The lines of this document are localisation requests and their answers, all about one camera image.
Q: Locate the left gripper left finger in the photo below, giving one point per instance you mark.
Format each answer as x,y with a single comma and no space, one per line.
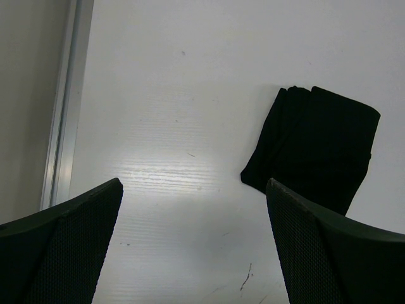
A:
56,255

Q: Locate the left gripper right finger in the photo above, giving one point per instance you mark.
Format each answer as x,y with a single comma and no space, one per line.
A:
326,257

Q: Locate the black skirt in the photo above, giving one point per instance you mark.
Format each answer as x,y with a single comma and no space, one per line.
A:
317,143

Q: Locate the aluminium table edge rail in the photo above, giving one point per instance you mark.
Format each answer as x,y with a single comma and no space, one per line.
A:
67,103

